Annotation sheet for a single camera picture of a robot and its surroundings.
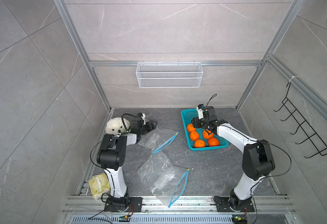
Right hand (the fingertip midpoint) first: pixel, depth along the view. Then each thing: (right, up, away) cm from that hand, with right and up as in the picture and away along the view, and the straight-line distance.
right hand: (195, 120), depth 93 cm
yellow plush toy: (-58, -37, -16) cm, 70 cm away
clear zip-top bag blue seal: (-20, -35, -16) cm, 43 cm away
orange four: (-1, -11, +2) cm, 11 cm away
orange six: (+8, -11, +4) cm, 14 cm away
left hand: (-28, -1, +6) cm, 28 cm away
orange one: (+11, -15, -2) cm, 19 cm away
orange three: (-3, -6, +6) cm, 9 cm away
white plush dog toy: (-52, -3, -9) cm, 53 cm away
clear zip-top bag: (-26, -15, +7) cm, 31 cm away
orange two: (+2, -15, -3) cm, 16 cm away
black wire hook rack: (+47, -12, -34) cm, 60 cm away
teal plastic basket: (-4, +4, +14) cm, 15 cm away
